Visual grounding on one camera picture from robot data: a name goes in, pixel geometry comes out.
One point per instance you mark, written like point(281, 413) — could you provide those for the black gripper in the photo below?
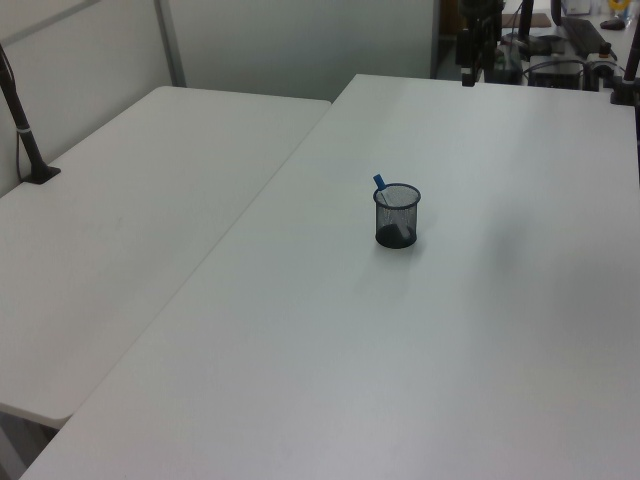
point(480, 12)

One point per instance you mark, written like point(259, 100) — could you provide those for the white marker with blue cap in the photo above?
point(382, 189)

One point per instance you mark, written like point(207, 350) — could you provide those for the black monitor stand pole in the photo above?
point(525, 17)

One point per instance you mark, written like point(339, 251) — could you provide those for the brown board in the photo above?
point(537, 20)

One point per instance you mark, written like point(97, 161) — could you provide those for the grey control box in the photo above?
point(555, 72)

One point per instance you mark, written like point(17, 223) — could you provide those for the black keyboard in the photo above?
point(582, 35)

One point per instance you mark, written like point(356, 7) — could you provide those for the black computer mouse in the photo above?
point(612, 24)

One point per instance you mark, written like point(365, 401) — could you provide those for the black mesh pen cup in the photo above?
point(396, 220)

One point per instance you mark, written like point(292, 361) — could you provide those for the white folding side table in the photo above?
point(125, 225)

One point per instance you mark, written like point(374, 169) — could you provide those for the grey metal partition post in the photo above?
point(170, 45)

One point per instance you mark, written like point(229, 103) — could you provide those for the black camera stand left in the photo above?
point(20, 115)

